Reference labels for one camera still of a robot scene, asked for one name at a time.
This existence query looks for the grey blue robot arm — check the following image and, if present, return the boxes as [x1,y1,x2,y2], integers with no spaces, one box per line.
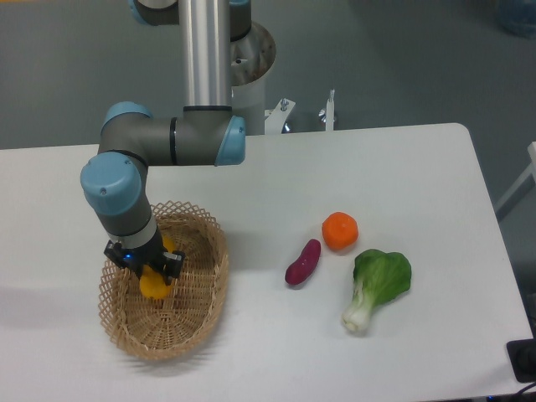
[80,1,245,284]

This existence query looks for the orange tangerine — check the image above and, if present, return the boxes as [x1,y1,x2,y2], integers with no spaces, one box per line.
[322,211,359,251]

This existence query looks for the black box at table edge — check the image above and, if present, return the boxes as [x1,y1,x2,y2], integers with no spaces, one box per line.
[506,338,535,383]

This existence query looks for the green bok choy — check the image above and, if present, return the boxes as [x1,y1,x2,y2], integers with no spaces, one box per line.
[342,249,412,333]

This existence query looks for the woven wicker basket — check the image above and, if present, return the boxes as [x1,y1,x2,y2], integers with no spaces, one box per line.
[99,201,229,360]

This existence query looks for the white frame at right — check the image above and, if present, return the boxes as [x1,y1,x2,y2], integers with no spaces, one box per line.
[494,142,535,222]

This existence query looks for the yellow mango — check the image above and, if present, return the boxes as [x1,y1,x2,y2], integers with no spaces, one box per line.
[138,236,178,299]

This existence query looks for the purple sweet potato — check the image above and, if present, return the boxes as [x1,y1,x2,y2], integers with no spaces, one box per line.
[285,239,322,286]

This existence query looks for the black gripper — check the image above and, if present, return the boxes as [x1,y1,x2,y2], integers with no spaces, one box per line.
[104,229,185,286]

